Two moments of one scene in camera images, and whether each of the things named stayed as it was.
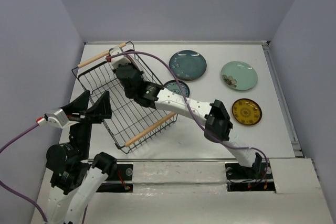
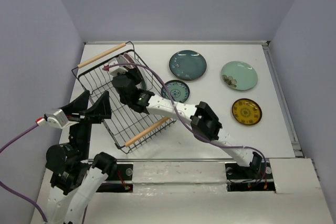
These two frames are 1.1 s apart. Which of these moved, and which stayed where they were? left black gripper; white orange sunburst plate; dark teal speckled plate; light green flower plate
Moved: white orange sunburst plate
Stayed: light green flower plate; dark teal speckled plate; left black gripper
